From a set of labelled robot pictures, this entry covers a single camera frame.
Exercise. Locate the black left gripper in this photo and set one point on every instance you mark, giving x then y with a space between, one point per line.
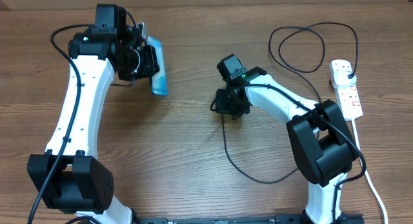
150 67

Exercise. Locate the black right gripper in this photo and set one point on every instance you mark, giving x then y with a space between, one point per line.
224 108

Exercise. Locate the Galaxy S24 smartphone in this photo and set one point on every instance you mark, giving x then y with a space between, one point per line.
159 83

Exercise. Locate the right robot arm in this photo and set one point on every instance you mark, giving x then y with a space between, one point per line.
323 147

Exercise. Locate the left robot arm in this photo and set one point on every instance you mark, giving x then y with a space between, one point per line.
68 175

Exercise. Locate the white charger plug adapter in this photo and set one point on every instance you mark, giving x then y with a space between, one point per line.
342 79

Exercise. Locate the white power strip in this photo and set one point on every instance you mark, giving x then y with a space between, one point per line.
347 98

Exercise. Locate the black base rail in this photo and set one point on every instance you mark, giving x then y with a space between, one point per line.
222 220

